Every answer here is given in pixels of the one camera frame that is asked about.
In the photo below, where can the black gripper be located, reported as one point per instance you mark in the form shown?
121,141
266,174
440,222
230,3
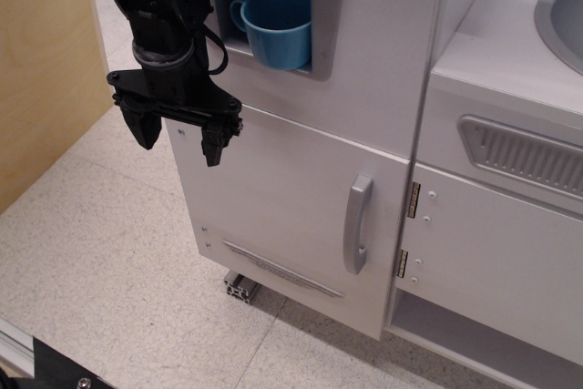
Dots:
179,88

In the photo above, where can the white fridge door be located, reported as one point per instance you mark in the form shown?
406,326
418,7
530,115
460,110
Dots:
281,190

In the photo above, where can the silver fridge door handle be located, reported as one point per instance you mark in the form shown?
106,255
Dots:
354,253

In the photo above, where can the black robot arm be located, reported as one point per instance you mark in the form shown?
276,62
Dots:
172,27

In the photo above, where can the silver fridge door emblem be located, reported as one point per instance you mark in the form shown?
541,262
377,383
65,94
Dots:
282,271

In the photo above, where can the white toy fridge cabinet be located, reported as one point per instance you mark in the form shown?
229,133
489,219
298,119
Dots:
373,95

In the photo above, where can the light plywood panel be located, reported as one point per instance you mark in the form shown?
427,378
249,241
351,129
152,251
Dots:
53,86

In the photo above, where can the blue plastic cup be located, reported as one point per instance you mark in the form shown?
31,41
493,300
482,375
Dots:
279,32

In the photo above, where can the aluminium extrusion foot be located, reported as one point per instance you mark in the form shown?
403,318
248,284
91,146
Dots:
241,287

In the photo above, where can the upper brass hinge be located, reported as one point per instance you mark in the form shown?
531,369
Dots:
413,200

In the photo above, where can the brass hinge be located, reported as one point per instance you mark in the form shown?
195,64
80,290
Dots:
402,264
413,200

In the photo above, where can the lower brass hinge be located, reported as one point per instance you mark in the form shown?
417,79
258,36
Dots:
402,264

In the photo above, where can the white toy kitchen counter unit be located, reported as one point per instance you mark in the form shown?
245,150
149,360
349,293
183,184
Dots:
490,62

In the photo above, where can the white oven cabinet door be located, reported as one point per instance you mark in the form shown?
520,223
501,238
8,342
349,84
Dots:
509,264

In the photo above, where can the grey vent panel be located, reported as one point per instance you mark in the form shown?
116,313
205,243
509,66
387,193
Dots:
519,154

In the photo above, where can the grey round sink basin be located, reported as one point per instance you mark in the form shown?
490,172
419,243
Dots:
559,25

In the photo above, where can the aluminium frame rail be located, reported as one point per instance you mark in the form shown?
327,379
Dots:
17,351

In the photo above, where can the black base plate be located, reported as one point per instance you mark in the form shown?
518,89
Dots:
54,370

